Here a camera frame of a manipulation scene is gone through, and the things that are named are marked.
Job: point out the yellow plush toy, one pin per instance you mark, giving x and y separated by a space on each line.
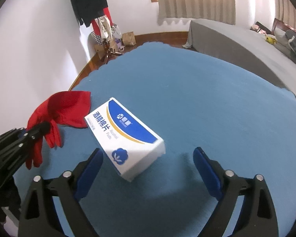
270 39

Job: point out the grey bed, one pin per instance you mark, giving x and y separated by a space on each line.
236 42

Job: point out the checkered bag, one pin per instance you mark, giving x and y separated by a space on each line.
96 39

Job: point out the pair of red gloves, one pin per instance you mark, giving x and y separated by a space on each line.
69 108

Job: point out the pink small item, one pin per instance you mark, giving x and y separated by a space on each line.
259 29

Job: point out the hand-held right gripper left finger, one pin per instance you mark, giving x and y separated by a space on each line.
87 177

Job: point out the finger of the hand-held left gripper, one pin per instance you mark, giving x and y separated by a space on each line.
40 129
17 132

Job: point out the wooden headboard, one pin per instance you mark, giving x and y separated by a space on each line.
282 26

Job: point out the grey pillows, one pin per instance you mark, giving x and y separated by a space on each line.
285 43

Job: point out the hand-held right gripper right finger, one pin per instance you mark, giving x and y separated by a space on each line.
207 175

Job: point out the wooden coat rack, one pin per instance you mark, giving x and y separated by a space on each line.
111 53

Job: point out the white hanging bag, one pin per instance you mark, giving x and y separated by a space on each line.
104 28

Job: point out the red hanging garment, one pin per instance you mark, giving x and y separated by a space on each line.
96 27

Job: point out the brown paper bag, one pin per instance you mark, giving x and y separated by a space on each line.
128 39

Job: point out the white and blue carton box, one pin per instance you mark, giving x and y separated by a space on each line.
130 138

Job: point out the blue covered table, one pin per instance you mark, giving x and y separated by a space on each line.
199 98

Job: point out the beige wide curtain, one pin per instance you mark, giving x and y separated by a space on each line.
197 0

